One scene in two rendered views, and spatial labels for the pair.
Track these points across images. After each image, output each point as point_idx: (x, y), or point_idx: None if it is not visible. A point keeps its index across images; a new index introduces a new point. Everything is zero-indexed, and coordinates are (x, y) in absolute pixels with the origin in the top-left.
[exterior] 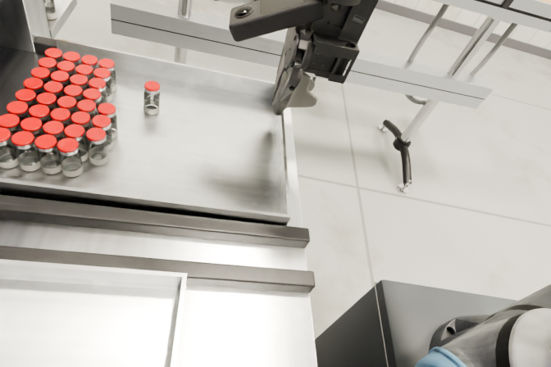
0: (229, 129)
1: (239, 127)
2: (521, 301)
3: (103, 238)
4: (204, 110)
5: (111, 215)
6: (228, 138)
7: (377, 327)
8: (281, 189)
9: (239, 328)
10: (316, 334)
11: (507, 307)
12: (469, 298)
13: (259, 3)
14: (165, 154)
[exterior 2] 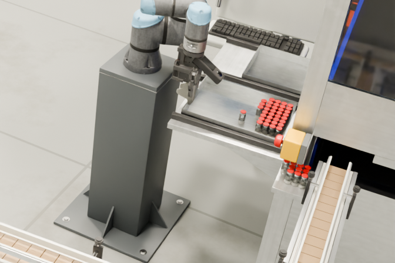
0: (210, 110)
1: (205, 110)
2: (158, 34)
3: None
4: (218, 118)
5: None
6: (212, 107)
7: (163, 88)
8: (202, 85)
9: (228, 72)
10: (78, 248)
11: (147, 45)
12: (123, 74)
13: (214, 70)
14: (238, 108)
